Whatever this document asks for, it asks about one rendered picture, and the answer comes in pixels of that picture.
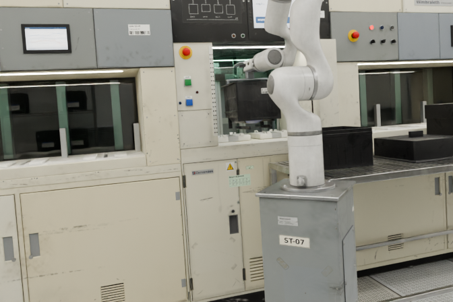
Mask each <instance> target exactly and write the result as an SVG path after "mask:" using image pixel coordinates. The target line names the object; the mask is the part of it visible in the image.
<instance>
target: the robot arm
mask: <svg viewBox="0 0 453 302"><path fill-rule="evenodd" d="M322 1H323V0H295V1H294V2H293V4H292V5H291V2H292V0H268V4H267V8H266V16H265V21H264V29H265V31H267V32H269V33H271V34H274V35H277V36H280V37H282V38H284V40H285V46H284V49H283V50H282V51H281V50H280V49H279V48H277V47H270V48H269V49H266V50H265V51H262V52H261V53H258V54H257V55H255V56H254V57H253V59H249V60H246V61H244V62H243V63H244V64H243V65H240V66H239V68H243V71H244V72H265V71H268V70H271V69H275V70H274V71H272V72H271V74H270V75H269V77H268V81H267V91H268V94H269V96H270V98H271V99H272V100H273V101H274V103H275V104H276V105H277V106H278V108H279V109H280V110H281V111H282V113H283V114H284V116H285V119H286V126H287V138H288V150H289V175H290V181H286V182H284V183H281V184H280V188H281V189H282V190H285V191H291V192H299V193H311V192H321V191H328V190H331V189H334V188H335V183H334V182H332V181H330V180H329V179H327V180H324V155H323V141H322V122H321V119H320V117H319V116H318V115H316V114H314V113H311V112H309V111H306V110H305V109H303V108H302V107H301V105H300V104H299V101H302V100H320V99H323V98H325V97H327V96H328V95H329V94H330V93H331V91H332V89H333V85H334V78H333V74H332V70H331V69H330V66H329V64H328V61H327V59H326V57H325V55H324V52H323V50H322V46H321V43H320V11H321V6H322ZM290 9H291V10H290ZM289 12H290V22H289V28H290V29H289V28H288V27H287V20H288V16H289ZM297 50H299V51H300V52H301V53H302V54H303V55H304V57H305V59H306V62H307V65H306V66H293V64H294V62H295V57H296V54H297Z"/></svg>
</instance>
